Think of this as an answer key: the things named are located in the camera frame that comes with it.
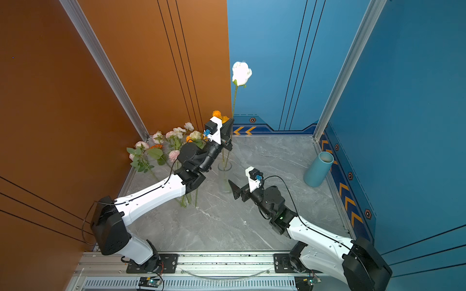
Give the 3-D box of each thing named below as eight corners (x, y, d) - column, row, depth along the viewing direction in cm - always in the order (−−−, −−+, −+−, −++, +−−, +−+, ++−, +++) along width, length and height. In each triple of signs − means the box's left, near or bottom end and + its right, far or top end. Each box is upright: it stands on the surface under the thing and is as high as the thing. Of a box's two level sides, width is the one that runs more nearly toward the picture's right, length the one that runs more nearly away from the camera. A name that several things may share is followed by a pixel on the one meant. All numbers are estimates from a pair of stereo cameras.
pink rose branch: (134, 178, 102) (130, 174, 98) (130, 150, 115) (126, 145, 112) (155, 170, 105) (152, 166, 102) (148, 144, 119) (145, 139, 115)
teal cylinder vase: (306, 187, 98) (319, 165, 82) (302, 175, 104) (314, 151, 87) (320, 187, 98) (337, 165, 82) (316, 175, 104) (331, 151, 87)
